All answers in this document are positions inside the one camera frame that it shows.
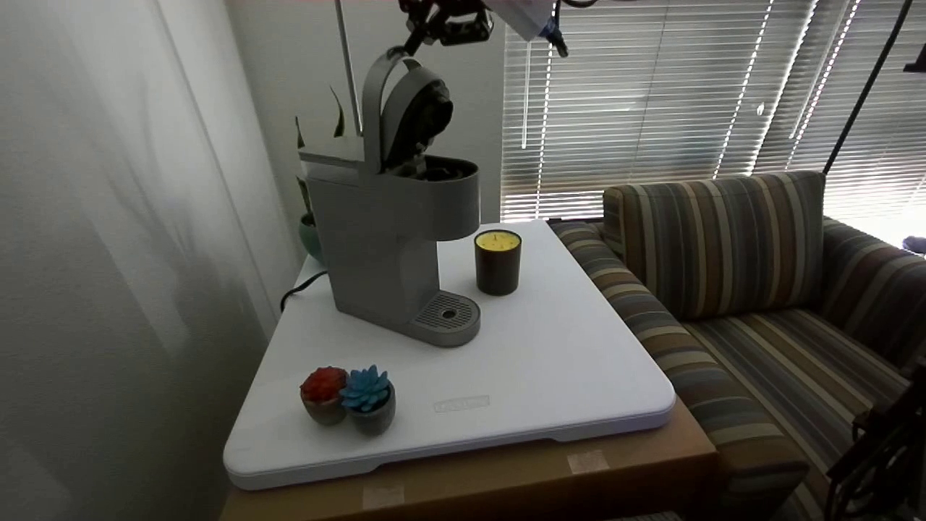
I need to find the black power cable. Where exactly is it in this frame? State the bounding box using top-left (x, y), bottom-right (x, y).
top-left (279, 267), bottom-right (337, 313)

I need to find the black metal stand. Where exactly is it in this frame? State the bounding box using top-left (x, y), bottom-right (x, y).
top-left (825, 355), bottom-right (926, 521)

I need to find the striped sofa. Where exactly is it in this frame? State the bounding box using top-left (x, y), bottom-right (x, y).
top-left (547, 171), bottom-right (926, 521)

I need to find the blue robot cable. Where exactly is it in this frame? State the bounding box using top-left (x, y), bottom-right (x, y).
top-left (537, 12), bottom-right (573, 60)

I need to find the red succulent in pot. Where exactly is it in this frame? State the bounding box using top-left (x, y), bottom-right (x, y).
top-left (299, 365), bottom-right (351, 429)

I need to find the grey coffee machine body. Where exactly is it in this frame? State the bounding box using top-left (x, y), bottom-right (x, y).
top-left (305, 152), bottom-right (485, 351)

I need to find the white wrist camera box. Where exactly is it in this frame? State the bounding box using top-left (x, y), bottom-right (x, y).
top-left (485, 0), bottom-right (566, 42)

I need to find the thin grey lamp pole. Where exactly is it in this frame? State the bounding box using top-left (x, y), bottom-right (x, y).
top-left (333, 0), bottom-right (369, 138)

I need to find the thin black stand pole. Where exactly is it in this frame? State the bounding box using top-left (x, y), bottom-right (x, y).
top-left (823, 0), bottom-right (916, 177)

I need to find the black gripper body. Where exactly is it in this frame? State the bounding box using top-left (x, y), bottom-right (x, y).
top-left (425, 0), bottom-right (499, 50)

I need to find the snake plant in teal pot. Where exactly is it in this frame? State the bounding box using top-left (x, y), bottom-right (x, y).
top-left (294, 86), bottom-right (351, 268)

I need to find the brown table base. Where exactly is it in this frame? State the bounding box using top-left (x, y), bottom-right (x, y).
top-left (217, 397), bottom-right (725, 521)

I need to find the striped sofa back cushion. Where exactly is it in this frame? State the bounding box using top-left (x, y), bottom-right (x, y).
top-left (602, 171), bottom-right (828, 323)

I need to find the dark jar yellow candle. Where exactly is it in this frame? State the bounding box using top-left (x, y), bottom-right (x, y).
top-left (472, 226), bottom-right (525, 297)

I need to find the grey coffee machine lid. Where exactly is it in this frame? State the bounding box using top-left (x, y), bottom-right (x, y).
top-left (359, 42), bottom-right (457, 181)

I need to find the white plastic table board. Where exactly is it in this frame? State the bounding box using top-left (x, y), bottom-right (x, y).
top-left (221, 219), bottom-right (681, 492)

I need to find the blue succulent in pot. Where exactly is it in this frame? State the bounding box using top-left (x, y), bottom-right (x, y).
top-left (338, 361), bottom-right (401, 437)

